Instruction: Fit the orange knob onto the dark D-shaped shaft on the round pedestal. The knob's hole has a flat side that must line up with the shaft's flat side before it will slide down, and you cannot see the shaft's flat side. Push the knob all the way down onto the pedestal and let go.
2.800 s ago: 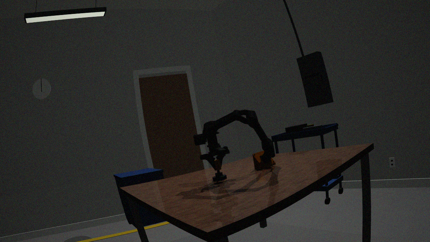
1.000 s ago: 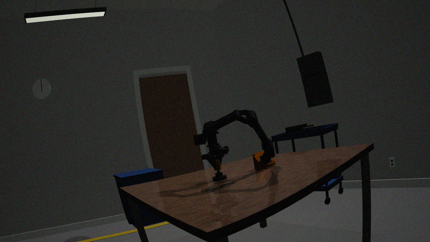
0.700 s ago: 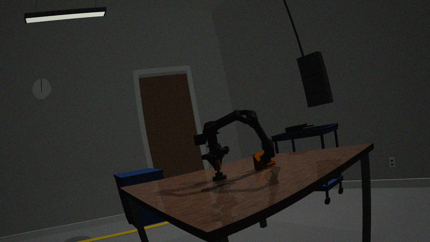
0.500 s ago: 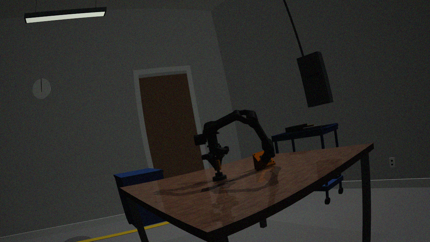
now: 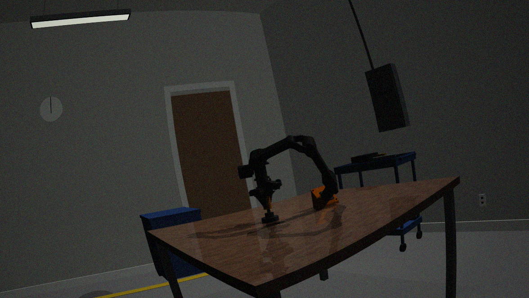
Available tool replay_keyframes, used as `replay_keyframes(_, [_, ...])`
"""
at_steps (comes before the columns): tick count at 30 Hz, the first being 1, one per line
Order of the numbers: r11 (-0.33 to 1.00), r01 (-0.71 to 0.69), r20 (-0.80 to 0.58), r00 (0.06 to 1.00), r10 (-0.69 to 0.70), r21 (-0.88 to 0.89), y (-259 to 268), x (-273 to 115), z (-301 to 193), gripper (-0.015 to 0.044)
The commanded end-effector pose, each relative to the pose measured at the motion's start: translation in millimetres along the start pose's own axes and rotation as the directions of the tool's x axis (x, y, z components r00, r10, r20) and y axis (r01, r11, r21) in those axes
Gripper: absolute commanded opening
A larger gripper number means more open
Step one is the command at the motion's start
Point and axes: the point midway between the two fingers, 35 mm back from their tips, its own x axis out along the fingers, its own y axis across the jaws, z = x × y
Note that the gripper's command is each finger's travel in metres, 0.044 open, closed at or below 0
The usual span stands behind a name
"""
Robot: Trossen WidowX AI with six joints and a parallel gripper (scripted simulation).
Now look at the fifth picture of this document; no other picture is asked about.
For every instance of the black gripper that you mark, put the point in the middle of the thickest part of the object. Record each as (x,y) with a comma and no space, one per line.
(260,193)

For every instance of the orange ribbed knob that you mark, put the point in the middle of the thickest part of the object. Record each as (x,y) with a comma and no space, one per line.
(268,203)

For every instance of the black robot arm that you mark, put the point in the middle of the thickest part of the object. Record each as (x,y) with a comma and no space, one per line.
(258,160)

